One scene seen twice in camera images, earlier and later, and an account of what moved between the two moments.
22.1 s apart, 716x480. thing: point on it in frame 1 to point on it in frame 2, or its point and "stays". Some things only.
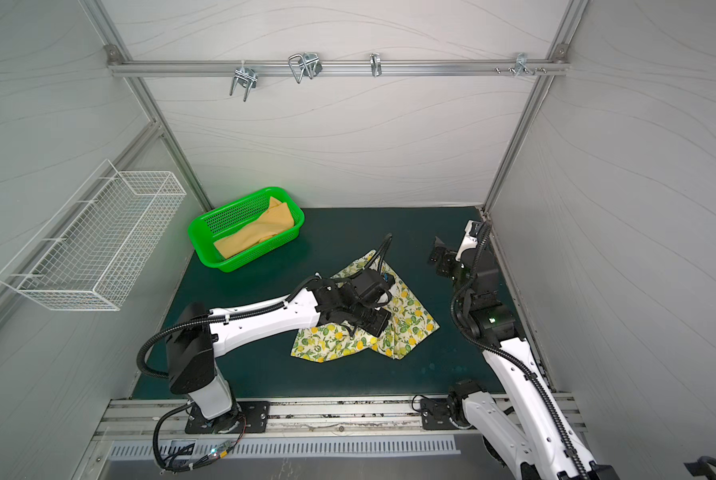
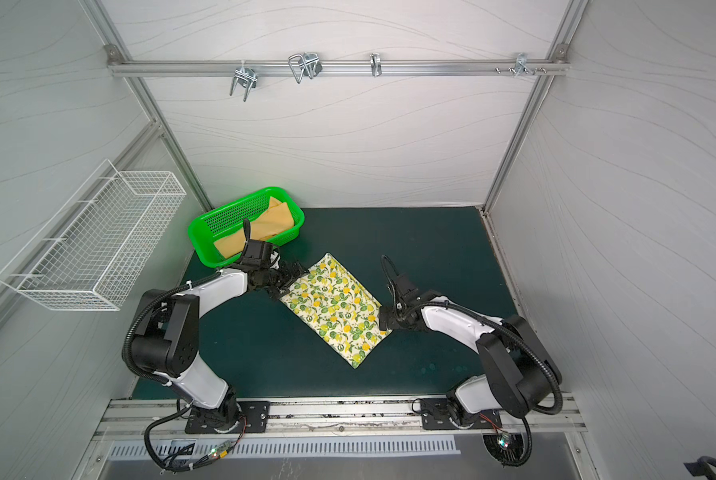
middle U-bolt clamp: x=308 y=64 stays
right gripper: x=444 y=260 to x=391 y=316
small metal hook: x=376 y=67 stays
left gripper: x=382 y=320 to x=290 y=277
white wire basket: x=100 y=248 stays
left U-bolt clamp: x=244 y=77 stays
